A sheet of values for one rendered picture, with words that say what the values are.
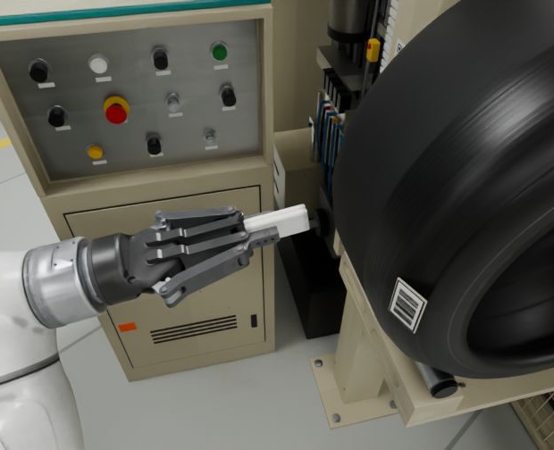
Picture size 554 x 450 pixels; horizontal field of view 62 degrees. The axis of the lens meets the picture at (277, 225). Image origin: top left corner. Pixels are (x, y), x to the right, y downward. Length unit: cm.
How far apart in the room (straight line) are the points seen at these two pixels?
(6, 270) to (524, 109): 51
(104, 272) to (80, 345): 150
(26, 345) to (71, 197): 66
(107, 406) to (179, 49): 127
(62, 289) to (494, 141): 43
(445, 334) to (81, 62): 82
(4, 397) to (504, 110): 54
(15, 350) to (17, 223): 208
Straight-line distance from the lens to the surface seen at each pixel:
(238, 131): 112
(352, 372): 154
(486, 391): 94
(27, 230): 253
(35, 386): 55
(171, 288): 47
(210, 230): 51
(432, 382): 79
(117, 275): 50
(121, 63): 102
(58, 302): 51
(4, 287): 53
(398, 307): 54
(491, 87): 49
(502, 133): 46
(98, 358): 194
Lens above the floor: 159
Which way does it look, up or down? 45 degrees down
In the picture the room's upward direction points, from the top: straight up
